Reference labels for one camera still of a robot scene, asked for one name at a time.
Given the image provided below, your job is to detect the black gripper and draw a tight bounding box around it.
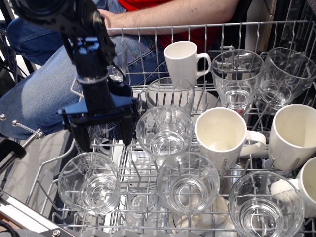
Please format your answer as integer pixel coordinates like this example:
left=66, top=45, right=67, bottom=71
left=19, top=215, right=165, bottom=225
left=58, top=96, right=139, bottom=152

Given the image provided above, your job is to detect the glass cup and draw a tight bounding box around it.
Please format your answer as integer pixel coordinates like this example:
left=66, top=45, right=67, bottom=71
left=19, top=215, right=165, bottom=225
left=255, top=47, right=316, bottom=115
left=228, top=171, right=304, bottom=237
left=145, top=77, right=195, bottom=115
left=58, top=152, right=121, bottom=215
left=211, top=49, right=264, bottom=115
left=157, top=152, right=220, bottom=216
left=135, top=105, right=194, bottom=166

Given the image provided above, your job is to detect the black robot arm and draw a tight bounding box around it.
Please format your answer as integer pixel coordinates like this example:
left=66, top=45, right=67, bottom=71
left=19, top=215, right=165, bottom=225
left=10, top=0, right=139, bottom=152

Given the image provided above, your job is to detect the person forearm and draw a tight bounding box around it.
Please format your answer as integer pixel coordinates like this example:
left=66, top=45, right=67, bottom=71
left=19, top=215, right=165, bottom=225
left=108, top=0, right=239, bottom=36

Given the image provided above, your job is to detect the back left tall glass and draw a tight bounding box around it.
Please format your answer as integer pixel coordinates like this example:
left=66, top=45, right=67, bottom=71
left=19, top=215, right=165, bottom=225
left=108, top=41, right=128, bottom=82

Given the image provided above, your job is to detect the small lower glass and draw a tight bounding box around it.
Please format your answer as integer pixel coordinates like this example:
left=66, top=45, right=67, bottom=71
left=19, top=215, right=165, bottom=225
left=126, top=194, right=157, bottom=226

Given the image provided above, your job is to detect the person hand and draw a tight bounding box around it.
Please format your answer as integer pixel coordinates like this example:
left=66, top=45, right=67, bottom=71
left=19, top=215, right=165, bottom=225
left=98, top=9, right=113, bottom=29

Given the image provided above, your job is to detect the dark blue mug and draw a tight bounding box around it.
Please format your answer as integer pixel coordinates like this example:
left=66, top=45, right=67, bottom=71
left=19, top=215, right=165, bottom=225
left=95, top=81, right=140, bottom=141

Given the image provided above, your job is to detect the person in jeans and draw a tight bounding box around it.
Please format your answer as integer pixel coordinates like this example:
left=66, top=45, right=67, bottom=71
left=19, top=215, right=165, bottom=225
left=0, top=0, right=241, bottom=140

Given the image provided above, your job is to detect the small white mug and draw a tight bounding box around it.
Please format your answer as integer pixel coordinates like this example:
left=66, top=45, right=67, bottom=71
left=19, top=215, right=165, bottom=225
left=164, top=41, right=211, bottom=89

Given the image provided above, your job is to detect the large cream mug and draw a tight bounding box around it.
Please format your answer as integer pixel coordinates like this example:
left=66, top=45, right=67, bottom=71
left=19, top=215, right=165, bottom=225
left=195, top=107, right=266, bottom=171

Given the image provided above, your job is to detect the right white mug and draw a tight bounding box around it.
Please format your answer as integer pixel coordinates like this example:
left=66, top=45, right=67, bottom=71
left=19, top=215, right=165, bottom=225
left=268, top=104, right=316, bottom=171

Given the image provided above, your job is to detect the white mug at edge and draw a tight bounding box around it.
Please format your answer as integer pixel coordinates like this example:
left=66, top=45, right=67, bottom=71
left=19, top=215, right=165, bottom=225
left=270, top=157, right=316, bottom=218

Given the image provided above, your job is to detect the metal clamp with black handle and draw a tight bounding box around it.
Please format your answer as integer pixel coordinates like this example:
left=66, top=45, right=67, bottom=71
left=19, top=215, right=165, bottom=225
left=0, top=120, right=44, bottom=174

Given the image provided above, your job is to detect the grey wire dishwasher rack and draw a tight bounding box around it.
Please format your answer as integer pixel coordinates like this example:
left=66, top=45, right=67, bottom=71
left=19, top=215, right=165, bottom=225
left=26, top=19, right=316, bottom=237

